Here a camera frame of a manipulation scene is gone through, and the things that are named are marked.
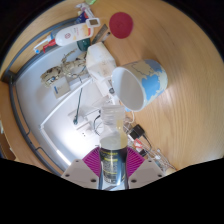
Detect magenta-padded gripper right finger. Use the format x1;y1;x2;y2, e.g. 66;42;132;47
123;148;165;190

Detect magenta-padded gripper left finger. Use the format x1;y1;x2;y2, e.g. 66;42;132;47
61;148;103;190

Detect clear bottle with black label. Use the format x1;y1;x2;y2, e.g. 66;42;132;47
98;104;129;185

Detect black charger block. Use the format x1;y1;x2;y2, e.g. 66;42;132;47
128;124;147;140

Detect white desk lamp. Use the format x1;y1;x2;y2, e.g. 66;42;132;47
39;78;98;131

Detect white mug with blue print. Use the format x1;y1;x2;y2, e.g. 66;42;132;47
110;59;168;113

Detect wooden tree figurine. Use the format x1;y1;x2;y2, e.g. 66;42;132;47
40;49;88;89

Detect dark green jar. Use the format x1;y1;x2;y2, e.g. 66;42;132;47
76;38;92;52

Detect white lotion bottle, red pump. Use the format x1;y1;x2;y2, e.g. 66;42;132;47
42;23;95;54

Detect grey metal ruler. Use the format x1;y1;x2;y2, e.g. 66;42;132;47
91;23;110;45

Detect flat round red coaster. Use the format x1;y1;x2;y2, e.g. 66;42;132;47
108;11;134;40

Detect small white square case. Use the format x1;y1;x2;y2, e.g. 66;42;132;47
85;17;101;29

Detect blue box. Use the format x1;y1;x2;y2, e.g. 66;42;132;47
77;12;88;24

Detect white tube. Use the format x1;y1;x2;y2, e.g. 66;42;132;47
75;2;95;19

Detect white wall sockets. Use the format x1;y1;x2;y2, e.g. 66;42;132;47
68;109;98;136

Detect dark cable with plug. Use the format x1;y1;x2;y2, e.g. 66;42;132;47
73;87;84;126

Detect white wall card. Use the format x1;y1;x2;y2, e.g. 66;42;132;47
52;81;72;99

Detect grey metal shelf frame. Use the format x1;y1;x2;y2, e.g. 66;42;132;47
0;18;79;176

